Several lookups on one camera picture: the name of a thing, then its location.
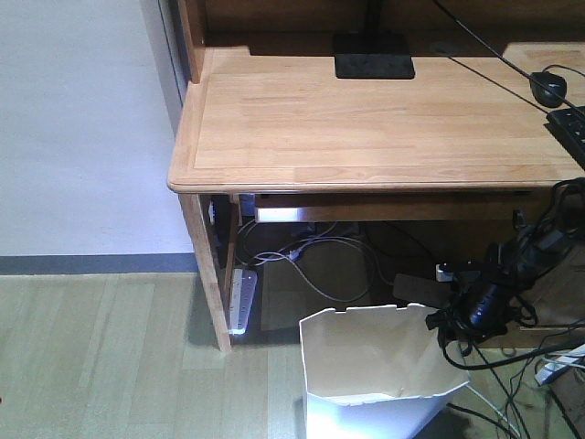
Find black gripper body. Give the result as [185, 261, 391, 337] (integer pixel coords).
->
[425, 269, 526, 341]

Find white plastic trash bin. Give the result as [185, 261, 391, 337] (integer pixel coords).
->
[299, 304, 470, 438]

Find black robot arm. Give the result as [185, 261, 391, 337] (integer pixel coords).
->
[426, 177, 584, 348]

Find grey power adapter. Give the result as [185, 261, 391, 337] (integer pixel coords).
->
[393, 273, 450, 308]

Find black keyboard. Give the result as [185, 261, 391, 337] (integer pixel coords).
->
[547, 106, 585, 168]

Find black computer mouse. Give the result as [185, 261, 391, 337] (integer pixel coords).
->
[529, 71, 568, 108]

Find white power strip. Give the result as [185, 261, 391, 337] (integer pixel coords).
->
[228, 268, 258, 336]

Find wooden desk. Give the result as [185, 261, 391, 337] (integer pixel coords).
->
[168, 1, 584, 351]

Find black monitor stand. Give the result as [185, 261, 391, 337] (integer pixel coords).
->
[333, 1, 415, 80]

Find black floor cables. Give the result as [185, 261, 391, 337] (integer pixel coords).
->
[445, 337, 585, 439]

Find grey cable under desk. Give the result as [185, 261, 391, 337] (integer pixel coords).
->
[237, 220, 389, 304]

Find black antenna cable on desk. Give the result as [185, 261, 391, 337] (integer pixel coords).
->
[431, 0, 585, 115]

